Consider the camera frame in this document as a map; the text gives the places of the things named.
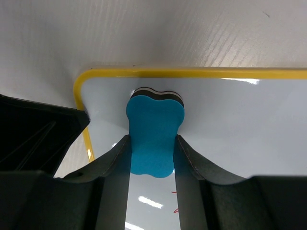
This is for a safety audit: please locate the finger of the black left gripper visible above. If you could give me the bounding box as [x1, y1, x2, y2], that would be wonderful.
[0, 95, 90, 176]

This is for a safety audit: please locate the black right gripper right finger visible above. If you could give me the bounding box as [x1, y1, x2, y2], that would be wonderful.
[173, 136, 307, 230]

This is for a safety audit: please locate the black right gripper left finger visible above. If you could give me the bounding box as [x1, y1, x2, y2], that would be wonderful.
[0, 135, 131, 230]

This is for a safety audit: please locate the yellow framed whiteboard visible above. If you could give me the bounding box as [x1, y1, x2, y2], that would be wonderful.
[73, 69, 307, 230]

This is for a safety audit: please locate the blue whiteboard eraser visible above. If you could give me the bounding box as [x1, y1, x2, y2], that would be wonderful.
[126, 87, 185, 178]

